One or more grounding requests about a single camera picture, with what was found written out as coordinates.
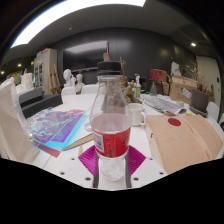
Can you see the small glass jar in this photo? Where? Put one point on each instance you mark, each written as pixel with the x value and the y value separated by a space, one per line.
pixel 180 104

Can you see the white cloth bag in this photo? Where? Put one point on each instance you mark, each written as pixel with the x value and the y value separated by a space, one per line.
pixel 13 133

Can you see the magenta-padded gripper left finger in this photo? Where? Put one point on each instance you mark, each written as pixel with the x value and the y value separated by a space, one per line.
pixel 75 170

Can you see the clear red-labelled drink bottle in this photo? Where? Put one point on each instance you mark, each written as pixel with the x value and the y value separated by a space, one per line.
pixel 111 133

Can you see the round ceiling spotlight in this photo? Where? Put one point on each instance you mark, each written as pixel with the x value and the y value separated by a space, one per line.
pixel 193 44

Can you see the red box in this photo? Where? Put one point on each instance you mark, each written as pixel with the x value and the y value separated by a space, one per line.
pixel 158 75

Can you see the flat round red coaster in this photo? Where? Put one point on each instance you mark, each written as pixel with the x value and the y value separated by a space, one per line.
pixel 174 121

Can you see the white green-labelled spray bottle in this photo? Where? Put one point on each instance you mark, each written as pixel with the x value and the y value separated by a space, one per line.
pixel 137 90

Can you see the black wall screen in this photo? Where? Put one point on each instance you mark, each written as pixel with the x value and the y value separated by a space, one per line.
pixel 83 56

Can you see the white paper bag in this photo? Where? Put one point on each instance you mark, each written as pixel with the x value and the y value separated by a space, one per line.
pixel 175 68

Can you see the cardboard box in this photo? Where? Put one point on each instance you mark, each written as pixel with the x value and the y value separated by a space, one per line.
pixel 180 86

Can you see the white chair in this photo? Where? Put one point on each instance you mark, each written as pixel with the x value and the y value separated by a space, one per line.
pixel 213 110
pixel 68 91
pixel 90 89

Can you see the newspaper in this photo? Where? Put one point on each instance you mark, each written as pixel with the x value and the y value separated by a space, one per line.
pixel 163 104

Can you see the white shelf cabinet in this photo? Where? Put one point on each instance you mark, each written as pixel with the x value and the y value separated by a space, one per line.
pixel 45 66

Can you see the holographic colourful book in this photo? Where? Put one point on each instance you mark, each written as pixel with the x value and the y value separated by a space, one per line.
pixel 56 130

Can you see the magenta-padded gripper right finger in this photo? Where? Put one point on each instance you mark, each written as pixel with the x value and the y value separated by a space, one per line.
pixel 146 170

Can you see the white plaster bust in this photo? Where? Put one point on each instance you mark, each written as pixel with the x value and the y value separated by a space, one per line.
pixel 68 78
pixel 79 83

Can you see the grey plant saucer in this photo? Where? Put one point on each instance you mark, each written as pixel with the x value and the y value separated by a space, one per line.
pixel 196 114

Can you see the white mug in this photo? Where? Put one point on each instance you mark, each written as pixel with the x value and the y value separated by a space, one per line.
pixel 136 115

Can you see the small yellow object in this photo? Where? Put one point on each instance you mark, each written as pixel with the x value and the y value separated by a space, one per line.
pixel 189 114

